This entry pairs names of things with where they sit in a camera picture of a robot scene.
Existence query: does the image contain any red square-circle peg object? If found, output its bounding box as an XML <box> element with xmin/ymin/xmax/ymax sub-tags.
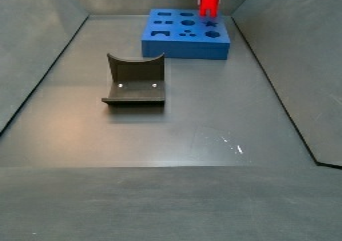
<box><xmin>200</xmin><ymin>0</ymin><xmax>220</xmax><ymax>17</ymax></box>

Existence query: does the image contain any blue foam shape-sorter block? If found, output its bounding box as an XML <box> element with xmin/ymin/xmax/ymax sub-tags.
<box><xmin>142</xmin><ymin>9</ymin><xmax>230</xmax><ymax>60</ymax></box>

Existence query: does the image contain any black curved plastic holder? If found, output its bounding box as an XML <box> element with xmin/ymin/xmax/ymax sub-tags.
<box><xmin>102</xmin><ymin>54</ymin><xmax>166</xmax><ymax>105</ymax></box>

